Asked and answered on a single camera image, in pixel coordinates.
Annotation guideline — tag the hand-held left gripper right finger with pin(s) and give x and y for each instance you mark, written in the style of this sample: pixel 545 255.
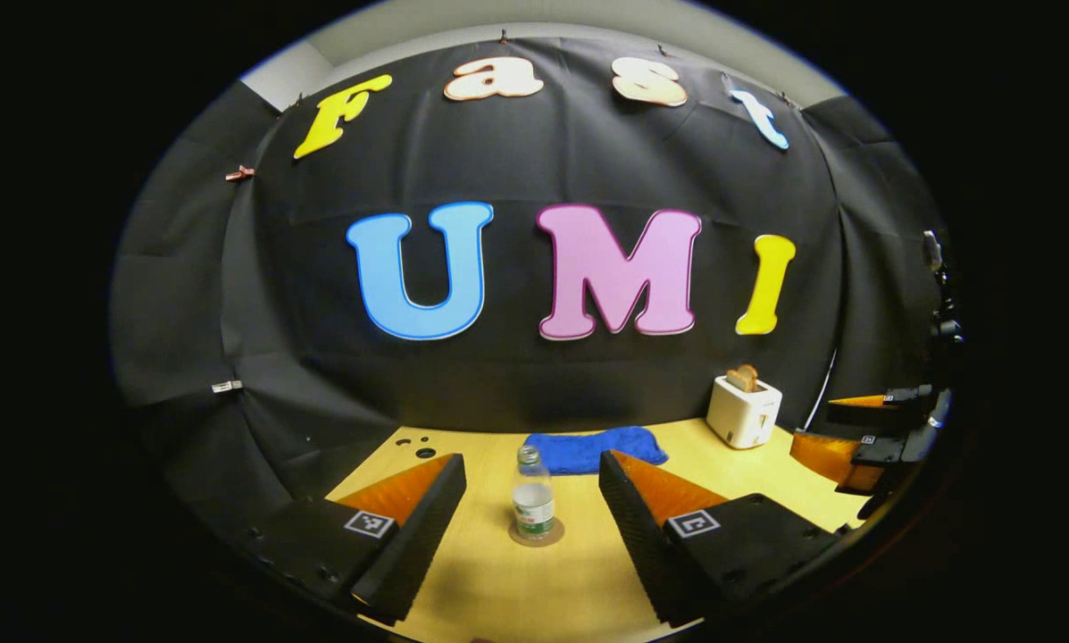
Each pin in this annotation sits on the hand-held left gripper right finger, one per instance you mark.
pixel 632 536

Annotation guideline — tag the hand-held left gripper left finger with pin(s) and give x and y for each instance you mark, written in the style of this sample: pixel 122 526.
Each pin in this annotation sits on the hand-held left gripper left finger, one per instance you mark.
pixel 418 536

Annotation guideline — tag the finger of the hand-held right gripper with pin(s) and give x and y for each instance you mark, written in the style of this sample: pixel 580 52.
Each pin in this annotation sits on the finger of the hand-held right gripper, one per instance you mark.
pixel 824 455
pixel 864 413

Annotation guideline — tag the round brown coaster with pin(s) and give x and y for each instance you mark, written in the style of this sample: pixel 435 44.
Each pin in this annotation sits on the round brown coaster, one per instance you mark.
pixel 559 532

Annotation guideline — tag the clear plastic water bottle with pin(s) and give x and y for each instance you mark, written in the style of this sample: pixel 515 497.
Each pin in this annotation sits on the clear plastic water bottle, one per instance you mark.
pixel 534 509

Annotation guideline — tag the white toaster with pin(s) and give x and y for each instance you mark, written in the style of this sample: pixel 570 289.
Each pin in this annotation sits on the white toaster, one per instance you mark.
pixel 741 415

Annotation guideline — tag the blue cloth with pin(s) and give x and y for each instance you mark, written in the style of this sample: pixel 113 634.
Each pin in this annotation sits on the blue cloth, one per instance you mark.
pixel 579 451

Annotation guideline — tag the toasted bread slice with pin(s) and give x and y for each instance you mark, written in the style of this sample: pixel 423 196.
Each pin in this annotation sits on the toasted bread slice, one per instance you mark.
pixel 744 379

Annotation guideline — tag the black stand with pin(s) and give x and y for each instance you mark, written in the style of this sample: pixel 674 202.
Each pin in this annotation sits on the black stand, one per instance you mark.
pixel 936 254

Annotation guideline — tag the white clip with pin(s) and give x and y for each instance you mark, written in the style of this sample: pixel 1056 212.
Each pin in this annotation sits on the white clip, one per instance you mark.
pixel 227 387

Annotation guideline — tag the copper clip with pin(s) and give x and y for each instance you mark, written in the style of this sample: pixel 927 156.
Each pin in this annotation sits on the copper clip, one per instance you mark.
pixel 239 173

